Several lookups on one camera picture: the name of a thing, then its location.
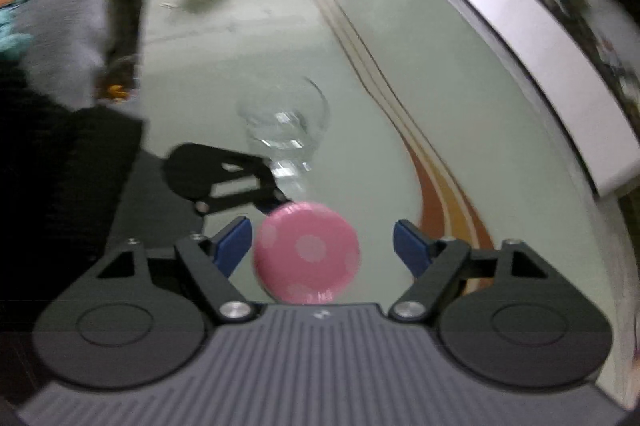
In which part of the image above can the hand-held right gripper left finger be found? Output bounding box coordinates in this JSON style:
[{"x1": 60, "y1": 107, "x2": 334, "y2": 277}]
[{"x1": 95, "y1": 216, "x2": 256, "y2": 323}]

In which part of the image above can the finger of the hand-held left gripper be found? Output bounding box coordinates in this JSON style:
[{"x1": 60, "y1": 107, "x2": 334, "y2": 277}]
[{"x1": 194, "y1": 152, "x2": 290, "y2": 218}]

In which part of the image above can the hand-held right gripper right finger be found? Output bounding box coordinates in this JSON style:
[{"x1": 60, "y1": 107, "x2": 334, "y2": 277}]
[{"x1": 389, "y1": 219, "x2": 549, "y2": 323}]

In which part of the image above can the white low cabinet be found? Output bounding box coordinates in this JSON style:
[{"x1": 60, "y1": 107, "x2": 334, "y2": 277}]
[{"x1": 427, "y1": 0, "x2": 640, "y2": 199}]

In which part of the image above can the clear glass cup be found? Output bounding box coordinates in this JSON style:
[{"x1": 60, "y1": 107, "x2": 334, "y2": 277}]
[{"x1": 235, "y1": 76, "x2": 331, "y2": 173}]

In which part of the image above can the grey padded chair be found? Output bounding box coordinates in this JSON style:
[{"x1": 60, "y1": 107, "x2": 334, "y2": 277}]
[{"x1": 12, "y1": 0, "x2": 335, "y2": 109}]

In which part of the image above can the pink spotted bottle cap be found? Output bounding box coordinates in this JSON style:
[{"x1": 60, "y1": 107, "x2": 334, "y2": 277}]
[{"x1": 252, "y1": 201, "x2": 361, "y2": 305}]

